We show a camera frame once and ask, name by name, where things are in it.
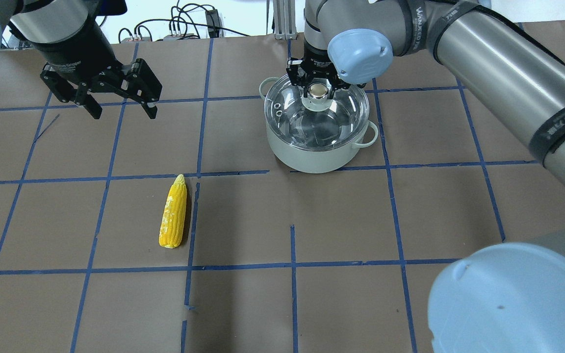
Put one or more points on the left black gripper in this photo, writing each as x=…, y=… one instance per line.
x=75, y=50

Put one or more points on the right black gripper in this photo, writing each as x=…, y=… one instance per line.
x=314, y=55

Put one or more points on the glass pot lid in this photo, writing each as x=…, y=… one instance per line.
x=315, y=123

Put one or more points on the yellow corn cob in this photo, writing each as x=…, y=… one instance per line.
x=174, y=214

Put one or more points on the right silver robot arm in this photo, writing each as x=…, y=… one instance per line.
x=506, y=298

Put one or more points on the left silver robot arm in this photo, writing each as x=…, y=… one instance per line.
x=95, y=8

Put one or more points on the pale green steel pot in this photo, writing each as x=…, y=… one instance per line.
x=311, y=162

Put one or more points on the black power adapter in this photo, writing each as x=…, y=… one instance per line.
x=213, y=23

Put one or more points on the aluminium frame post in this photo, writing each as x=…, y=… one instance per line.
x=284, y=20

